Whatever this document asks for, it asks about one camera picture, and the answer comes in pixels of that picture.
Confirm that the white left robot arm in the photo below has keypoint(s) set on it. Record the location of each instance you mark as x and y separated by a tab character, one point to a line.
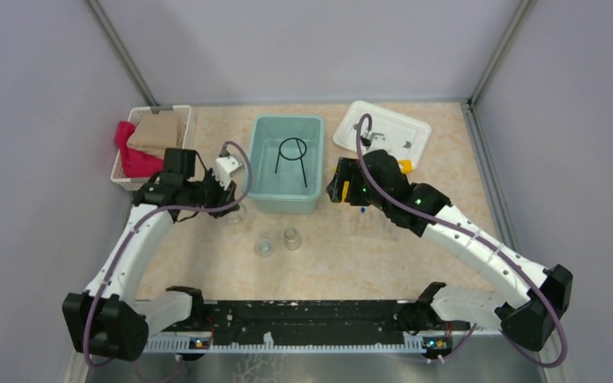
104	320

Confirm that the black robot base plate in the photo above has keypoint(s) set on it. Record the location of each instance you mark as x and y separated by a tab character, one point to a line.
318	325

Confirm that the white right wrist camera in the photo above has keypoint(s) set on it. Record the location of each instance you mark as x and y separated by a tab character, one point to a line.
373	141

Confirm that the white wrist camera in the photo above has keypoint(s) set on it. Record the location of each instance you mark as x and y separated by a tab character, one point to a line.
224	168
373	141

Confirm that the yellow test tube rack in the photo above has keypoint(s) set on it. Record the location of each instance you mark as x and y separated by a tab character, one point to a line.
405	166

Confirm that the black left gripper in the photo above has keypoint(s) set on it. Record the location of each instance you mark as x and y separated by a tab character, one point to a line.
224	196

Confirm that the white plastic tray lid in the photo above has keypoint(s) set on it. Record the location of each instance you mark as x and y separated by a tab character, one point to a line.
407	135

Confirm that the pink cloth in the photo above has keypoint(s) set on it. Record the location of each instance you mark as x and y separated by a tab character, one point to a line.
135	164

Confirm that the small clear glass dish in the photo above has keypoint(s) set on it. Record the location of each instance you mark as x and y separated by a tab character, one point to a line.
264	247

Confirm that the clear glass beaker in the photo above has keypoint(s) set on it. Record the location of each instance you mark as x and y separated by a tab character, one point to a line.
291	239

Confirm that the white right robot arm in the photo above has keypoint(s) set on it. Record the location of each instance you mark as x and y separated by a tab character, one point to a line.
526	300

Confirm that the clear glass flask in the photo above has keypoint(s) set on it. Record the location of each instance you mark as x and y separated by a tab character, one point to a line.
237	215

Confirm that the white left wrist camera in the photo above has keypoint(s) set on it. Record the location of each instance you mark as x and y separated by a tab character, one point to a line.
224	168

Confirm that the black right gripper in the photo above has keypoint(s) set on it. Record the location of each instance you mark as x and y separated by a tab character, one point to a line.
345	170

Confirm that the teal plastic bin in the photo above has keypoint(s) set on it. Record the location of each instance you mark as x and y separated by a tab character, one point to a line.
287	158

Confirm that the beige cloth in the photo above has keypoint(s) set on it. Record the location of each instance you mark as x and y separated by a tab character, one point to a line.
155	133

